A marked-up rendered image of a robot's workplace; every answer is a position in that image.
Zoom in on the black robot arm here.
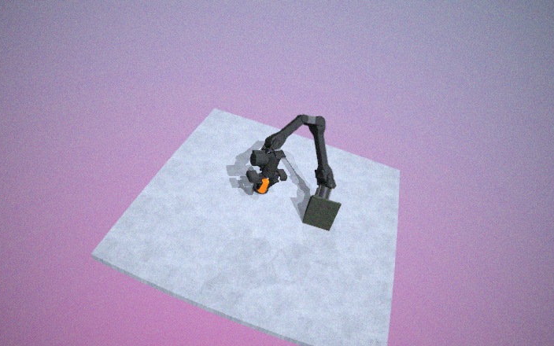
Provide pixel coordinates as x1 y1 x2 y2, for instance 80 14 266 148
249 115 336 200

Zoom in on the orange knob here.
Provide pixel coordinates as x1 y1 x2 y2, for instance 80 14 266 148
257 179 269 193

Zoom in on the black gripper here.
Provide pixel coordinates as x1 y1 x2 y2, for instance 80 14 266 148
246 164 287 189

